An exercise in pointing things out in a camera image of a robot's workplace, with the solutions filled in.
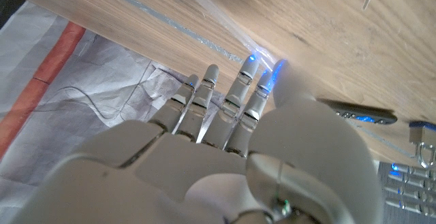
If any silver padlock with blue base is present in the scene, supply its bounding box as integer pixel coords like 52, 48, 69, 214
408, 121, 436, 170

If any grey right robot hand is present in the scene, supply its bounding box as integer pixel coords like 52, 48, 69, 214
10, 55, 384, 224

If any black TV remote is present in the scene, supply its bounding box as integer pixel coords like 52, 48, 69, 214
316, 97, 399, 125

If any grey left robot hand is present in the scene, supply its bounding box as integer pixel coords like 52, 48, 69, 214
377, 161, 436, 224

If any printed fabric backdrop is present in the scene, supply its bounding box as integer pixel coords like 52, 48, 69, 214
0, 0, 228, 224

